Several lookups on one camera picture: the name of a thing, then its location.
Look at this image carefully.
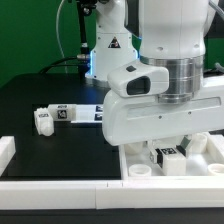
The white left obstacle block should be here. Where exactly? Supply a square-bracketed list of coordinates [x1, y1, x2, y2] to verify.
[0, 136, 16, 176]

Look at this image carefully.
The white square table top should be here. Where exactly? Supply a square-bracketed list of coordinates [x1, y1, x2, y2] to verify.
[119, 132, 224, 180]

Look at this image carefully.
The black camera pole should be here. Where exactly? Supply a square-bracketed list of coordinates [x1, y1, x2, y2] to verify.
[76, 0, 97, 79]

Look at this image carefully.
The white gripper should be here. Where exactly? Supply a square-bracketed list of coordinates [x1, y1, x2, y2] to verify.
[102, 60, 224, 166]

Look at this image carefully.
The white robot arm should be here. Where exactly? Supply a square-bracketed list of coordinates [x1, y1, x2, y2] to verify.
[102, 0, 224, 164]

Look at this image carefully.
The white paper with tags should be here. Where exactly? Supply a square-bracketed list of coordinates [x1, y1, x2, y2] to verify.
[72, 104, 103, 124]

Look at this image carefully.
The black cable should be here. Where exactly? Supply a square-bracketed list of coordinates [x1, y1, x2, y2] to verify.
[39, 55, 83, 75]

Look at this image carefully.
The grey cable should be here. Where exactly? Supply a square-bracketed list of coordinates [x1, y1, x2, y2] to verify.
[55, 0, 69, 74]

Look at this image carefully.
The white front obstacle bar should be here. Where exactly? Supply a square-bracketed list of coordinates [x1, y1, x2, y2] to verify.
[0, 177, 224, 210]

